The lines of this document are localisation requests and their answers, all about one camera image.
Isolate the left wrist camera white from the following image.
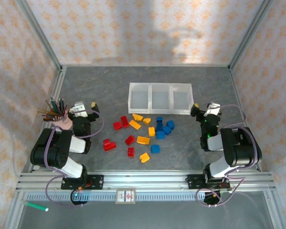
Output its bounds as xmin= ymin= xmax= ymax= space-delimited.
xmin=68 ymin=101 xmax=89 ymax=118

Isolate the aluminium back rail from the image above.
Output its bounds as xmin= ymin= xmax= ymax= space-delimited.
xmin=61 ymin=64 xmax=231 ymax=68

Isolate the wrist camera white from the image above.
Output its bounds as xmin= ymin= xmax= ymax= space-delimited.
xmin=204 ymin=102 xmax=222 ymax=117
xmin=68 ymin=101 xmax=89 ymax=118

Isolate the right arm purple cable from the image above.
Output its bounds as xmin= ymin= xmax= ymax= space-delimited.
xmin=196 ymin=104 xmax=263 ymax=208

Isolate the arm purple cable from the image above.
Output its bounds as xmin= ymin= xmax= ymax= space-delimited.
xmin=44 ymin=109 xmax=104 ymax=208
xmin=196 ymin=104 xmax=263 ymax=208

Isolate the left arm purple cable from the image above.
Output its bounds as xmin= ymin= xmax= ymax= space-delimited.
xmin=44 ymin=109 xmax=104 ymax=208

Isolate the framed label card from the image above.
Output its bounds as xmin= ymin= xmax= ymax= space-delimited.
xmin=115 ymin=188 xmax=137 ymax=205

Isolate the green marker pen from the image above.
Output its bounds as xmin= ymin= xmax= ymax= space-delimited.
xmin=20 ymin=200 xmax=49 ymax=212

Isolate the gray slotted cable duct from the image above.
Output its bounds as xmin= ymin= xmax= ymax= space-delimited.
xmin=26 ymin=192 xmax=205 ymax=201

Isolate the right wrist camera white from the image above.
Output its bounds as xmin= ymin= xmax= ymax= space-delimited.
xmin=204 ymin=102 xmax=222 ymax=117

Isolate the pink pencil cup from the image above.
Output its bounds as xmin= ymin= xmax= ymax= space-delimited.
xmin=50 ymin=116 xmax=73 ymax=131

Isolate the aluminium mounting rail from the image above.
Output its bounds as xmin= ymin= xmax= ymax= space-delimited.
xmin=16 ymin=170 xmax=276 ymax=191

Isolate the aluminium side rail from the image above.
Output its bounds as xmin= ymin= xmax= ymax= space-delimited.
xmin=228 ymin=66 xmax=263 ymax=173
xmin=28 ymin=66 xmax=68 ymax=173

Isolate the aluminium frame post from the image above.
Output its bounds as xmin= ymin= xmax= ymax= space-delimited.
xmin=3 ymin=190 xmax=27 ymax=229
xmin=228 ymin=0 xmax=275 ymax=72
xmin=16 ymin=0 xmax=63 ymax=72
xmin=263 ymin=190 xmax=286 ymax=229

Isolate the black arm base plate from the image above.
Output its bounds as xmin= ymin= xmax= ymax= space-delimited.
xmin=61 ymin=174 xmax=104 ymax=191
xmin=186 ymin=174 xmax=229 ymax=191

